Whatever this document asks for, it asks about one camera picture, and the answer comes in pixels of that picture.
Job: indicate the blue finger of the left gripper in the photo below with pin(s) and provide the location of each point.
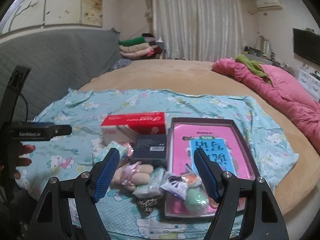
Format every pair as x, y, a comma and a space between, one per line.
43, 124

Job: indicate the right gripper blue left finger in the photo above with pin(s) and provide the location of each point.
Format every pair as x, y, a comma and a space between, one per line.
102, 174

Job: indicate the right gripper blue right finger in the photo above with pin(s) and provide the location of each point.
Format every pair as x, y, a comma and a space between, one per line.
210, 174

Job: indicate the beige plush bear pink ribbon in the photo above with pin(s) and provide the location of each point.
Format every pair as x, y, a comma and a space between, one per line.
130, 176

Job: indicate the green sponge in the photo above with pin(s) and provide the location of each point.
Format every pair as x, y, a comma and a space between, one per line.
196, 201

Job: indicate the white blue snack packet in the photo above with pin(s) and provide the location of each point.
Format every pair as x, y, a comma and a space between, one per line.
175, 185

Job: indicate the leopard print scrunchie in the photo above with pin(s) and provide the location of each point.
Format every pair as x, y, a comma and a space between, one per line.
148, 205

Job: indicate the orange sponge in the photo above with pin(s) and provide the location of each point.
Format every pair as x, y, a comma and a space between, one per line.
193, 179

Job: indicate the person's left hand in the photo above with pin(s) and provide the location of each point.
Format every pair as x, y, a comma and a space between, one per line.
22, 151

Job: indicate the dark shallow box tray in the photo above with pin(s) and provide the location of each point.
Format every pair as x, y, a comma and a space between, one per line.
205, 148

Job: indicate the pink blue book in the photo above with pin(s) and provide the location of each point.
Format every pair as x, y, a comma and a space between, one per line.
222, 142

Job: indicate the hello kitty blue cloth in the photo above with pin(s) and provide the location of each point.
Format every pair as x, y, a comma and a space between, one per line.
68, 156

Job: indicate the red white tissue box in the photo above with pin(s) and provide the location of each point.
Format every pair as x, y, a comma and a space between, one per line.
124, 128

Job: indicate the dark blue small box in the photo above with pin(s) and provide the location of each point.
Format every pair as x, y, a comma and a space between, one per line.
150, 149

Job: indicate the grey quilted headboard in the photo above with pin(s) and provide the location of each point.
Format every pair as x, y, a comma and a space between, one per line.
59, 60

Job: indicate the dark floral pillow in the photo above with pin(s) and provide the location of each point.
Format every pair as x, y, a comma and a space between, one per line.
121, 63

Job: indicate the pink quilt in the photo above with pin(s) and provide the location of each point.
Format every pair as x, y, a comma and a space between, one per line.
285, 94

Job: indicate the green garment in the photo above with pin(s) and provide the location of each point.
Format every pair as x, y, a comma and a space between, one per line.
254, 67

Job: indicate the stack of folded clothes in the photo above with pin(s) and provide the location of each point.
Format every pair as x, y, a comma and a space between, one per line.
144, 47

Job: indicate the white drawer cabinet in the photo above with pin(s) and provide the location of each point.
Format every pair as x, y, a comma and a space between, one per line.
310, 84

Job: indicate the white curtain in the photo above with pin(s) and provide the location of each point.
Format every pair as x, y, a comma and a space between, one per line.
199, 30

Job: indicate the black television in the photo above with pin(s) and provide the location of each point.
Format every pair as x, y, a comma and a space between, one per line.
306, 44

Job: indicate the white air conditioner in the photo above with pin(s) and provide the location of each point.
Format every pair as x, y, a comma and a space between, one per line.
265, 5

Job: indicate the wall painting panels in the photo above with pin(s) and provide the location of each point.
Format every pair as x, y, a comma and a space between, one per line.
31, 13

